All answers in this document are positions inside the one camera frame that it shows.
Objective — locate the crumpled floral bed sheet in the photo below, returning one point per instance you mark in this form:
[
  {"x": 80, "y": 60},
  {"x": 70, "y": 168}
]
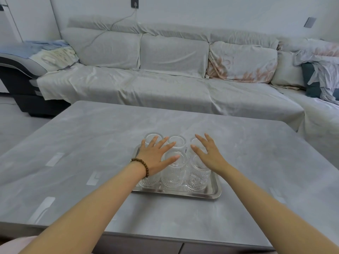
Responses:
[{"x": 325, "y": 68}]

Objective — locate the grey cloth-covered sofa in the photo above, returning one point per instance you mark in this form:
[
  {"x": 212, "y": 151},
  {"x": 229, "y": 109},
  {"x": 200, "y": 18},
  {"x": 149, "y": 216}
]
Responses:
[{"x": 169, "y": 95}]

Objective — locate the person's left hand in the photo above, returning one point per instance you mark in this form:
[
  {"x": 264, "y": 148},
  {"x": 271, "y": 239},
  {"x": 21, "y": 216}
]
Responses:
[{"x": 153, "y": 158}]

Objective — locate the person's right hand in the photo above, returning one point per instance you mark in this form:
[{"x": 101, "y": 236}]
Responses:
[{"x": 210, "y": 157}]

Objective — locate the pale patterned cloth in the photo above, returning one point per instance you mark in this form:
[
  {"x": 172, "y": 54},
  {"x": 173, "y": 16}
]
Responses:
[{"x": 57, "y": 58}]

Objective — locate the dark teal pillow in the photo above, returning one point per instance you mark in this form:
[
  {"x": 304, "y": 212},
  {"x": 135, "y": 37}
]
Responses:
[{"x": 313, "y": 88}]

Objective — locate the person's left forearm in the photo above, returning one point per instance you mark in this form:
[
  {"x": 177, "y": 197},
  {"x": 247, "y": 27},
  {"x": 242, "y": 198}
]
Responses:
[{"x": 87, "y": 208}]

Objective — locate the group of ribbed clear glasses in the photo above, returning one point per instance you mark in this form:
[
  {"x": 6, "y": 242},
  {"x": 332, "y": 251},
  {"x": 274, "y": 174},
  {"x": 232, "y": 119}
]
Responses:
[{"x": 197, "y": 177}]

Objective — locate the pink floral sofa cushion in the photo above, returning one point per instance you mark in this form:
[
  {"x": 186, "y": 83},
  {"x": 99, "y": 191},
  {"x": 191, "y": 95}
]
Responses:
[{"x": 241, "y": 63}]

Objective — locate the black grey massage chair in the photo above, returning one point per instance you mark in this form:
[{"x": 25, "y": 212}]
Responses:
[{"x": 18, "y": 84}]

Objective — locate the grey sofa back cushion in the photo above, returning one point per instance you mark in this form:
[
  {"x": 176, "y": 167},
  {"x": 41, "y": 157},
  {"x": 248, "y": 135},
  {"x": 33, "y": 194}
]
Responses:
[
  {"x": 106, "y": 50},
  {"x": 172, "y": 56}
]

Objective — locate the dark wall socket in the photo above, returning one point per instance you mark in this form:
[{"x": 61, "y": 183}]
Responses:
[{"x": 134, "y": 2}]

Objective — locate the stainless steel tray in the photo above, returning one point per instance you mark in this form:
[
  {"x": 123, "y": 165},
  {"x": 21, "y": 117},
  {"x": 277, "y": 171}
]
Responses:
[{"x": 214, "y": 191}]

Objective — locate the light blue cloth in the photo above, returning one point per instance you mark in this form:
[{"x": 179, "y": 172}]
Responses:
[{"x": 39, "y": 47}]

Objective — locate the small grey sofa cushion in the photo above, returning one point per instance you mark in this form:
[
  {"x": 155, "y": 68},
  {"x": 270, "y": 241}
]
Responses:
[{"x": 287, "y": 71}]

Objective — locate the white cabinet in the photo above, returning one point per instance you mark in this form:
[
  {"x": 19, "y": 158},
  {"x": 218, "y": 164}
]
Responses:
[{"x": 29, "y": 18}]

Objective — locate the person's left thumb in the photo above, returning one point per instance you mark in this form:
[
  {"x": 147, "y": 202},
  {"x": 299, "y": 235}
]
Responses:
[{"x": 172, "y": 159}]

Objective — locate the person's left little finger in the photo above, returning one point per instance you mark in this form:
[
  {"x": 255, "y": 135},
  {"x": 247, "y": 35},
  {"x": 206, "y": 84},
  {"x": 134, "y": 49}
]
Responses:
[{"x": 143, "y": 145}]

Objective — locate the person's left middle finger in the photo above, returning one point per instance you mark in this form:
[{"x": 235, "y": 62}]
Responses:
[{"x": 163, "y": 143}]

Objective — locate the person's right thumb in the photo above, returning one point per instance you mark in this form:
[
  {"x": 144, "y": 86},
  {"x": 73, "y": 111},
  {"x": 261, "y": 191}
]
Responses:
[{"x": 195, "y": 151}]

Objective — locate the person's right forearm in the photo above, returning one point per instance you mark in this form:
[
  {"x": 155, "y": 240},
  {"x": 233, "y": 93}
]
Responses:
[{"x": 275, "y": 208}]

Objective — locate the grey wall switch plate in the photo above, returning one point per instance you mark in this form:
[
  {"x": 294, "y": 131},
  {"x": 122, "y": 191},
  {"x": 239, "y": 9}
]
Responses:
[{"x": 309, "y": 22}]

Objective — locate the person's right middle finger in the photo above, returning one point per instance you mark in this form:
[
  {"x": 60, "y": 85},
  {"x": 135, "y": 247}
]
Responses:
[{"x": 208, "y": 140}]

